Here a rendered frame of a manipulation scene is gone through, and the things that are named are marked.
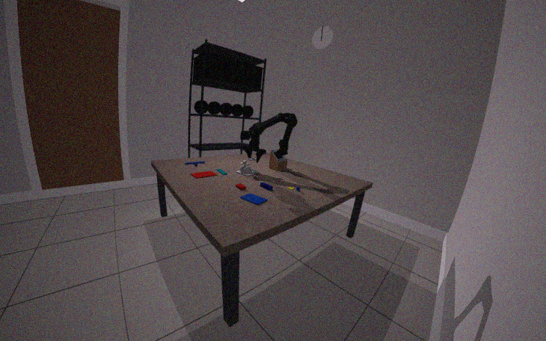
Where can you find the blue flat square plate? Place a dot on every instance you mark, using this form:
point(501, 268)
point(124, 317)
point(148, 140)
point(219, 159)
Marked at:
point(253, 199)

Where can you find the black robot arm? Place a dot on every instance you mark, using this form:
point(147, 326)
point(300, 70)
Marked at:
point(259, 127)

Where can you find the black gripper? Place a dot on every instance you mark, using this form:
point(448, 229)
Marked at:
point(259, 151)

